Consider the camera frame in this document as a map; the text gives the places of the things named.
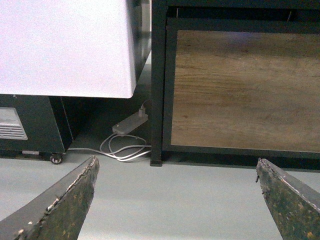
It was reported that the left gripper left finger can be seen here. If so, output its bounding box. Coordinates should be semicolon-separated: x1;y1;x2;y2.
0;155;100;240

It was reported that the white power strip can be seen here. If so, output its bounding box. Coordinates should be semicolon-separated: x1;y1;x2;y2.
112;112;148;135

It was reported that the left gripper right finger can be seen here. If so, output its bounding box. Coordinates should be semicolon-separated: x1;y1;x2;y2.
256;158;320;240

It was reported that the white power cable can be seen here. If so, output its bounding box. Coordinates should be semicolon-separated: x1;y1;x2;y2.
68;133;152;163

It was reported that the white chest freezer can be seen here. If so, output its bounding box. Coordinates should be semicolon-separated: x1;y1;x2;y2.
0;0;152;164

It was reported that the black wood panel cabinet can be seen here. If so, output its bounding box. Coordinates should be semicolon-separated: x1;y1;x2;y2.
150;0;320;170

